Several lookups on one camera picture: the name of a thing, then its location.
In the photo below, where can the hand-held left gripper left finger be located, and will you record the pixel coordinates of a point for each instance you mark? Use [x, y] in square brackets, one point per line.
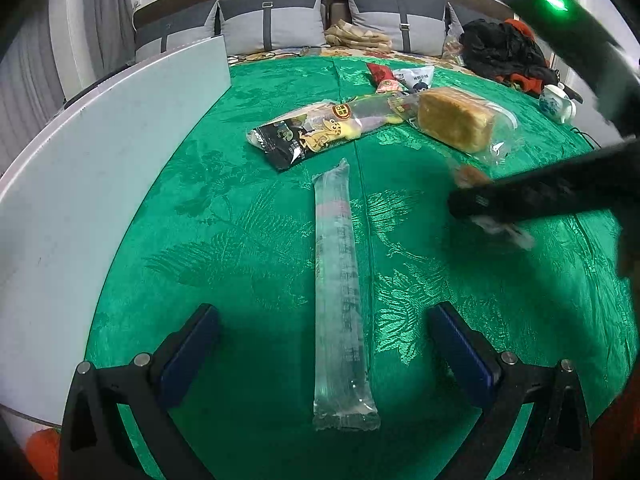
[192, 355]

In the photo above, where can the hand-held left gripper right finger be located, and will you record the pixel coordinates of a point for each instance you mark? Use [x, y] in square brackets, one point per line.
[462, 357]

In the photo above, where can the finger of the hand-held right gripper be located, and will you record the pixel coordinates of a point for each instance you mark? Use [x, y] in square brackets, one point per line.
[525, 197]

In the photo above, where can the small brown snack packet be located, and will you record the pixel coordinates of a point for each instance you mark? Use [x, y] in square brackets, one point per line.
[470, 176]

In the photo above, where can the yellow cake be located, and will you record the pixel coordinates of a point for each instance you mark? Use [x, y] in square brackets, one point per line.
[455, 120]

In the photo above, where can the long clear tube snack packet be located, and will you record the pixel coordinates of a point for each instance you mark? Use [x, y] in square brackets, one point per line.
[342, 300]

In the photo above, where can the pile of dark clothes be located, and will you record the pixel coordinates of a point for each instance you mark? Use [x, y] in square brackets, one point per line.
[505, 55]

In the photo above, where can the white and blue teapot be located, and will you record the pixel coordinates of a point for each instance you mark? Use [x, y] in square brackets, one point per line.
[555, 102]

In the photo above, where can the grey two-tone pillow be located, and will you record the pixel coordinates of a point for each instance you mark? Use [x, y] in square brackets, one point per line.
[454, 27]
[272, 20]
[175, 30]
[395, 17]

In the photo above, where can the green patterned tablecloth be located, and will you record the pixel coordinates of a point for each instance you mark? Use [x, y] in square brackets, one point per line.
[240, 240]

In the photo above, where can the small white snack packet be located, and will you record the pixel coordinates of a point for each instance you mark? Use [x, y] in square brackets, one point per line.
[414, 79]

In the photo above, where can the orange clothing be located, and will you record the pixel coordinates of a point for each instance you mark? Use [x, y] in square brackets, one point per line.
[42, 452]

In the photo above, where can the red snack packet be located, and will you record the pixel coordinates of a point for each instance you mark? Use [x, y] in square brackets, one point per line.
[380, 74]

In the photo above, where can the folded beige cloth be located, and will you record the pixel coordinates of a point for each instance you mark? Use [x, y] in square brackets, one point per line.
[357, 36]

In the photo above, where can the white board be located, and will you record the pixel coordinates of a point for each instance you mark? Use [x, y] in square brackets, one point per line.
[75, 185]

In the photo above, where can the floral bedsheet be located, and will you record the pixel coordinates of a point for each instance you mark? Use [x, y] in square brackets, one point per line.
[350, 52]

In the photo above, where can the black and yellow snack packet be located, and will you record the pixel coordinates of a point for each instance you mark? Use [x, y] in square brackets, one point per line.
[300, 137]

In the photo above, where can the grey curtain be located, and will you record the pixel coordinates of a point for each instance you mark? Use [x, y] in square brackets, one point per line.
[30, 90]

